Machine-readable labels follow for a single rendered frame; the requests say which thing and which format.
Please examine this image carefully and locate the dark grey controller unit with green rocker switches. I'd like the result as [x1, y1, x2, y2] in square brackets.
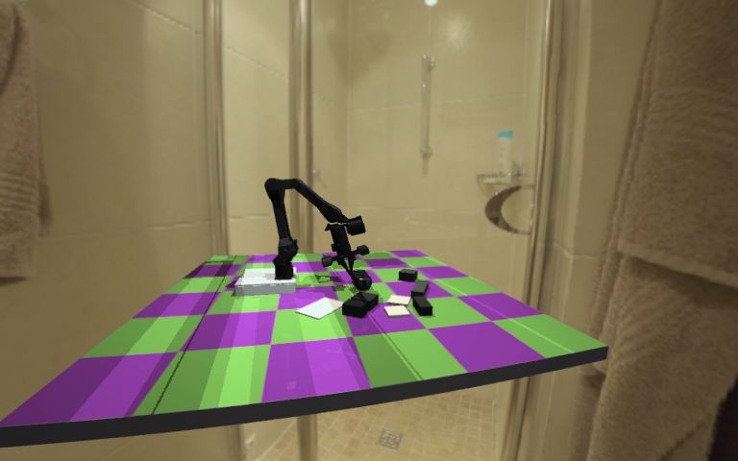
[351, 269, 372, 291]

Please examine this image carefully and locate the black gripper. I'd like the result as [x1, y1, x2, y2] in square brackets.
[321, 237, 370, 276]

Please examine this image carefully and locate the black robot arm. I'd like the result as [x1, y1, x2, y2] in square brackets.
[264, 178, 366, 280]

